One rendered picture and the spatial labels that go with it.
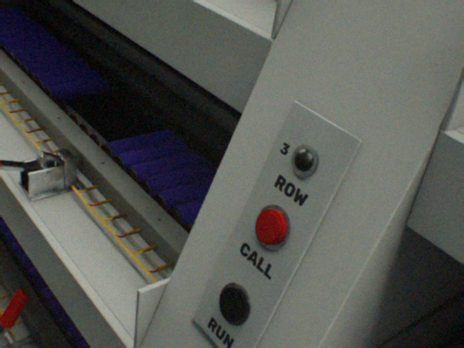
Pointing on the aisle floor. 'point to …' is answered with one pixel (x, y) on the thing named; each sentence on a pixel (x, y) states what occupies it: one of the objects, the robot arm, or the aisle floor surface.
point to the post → (422, 306)
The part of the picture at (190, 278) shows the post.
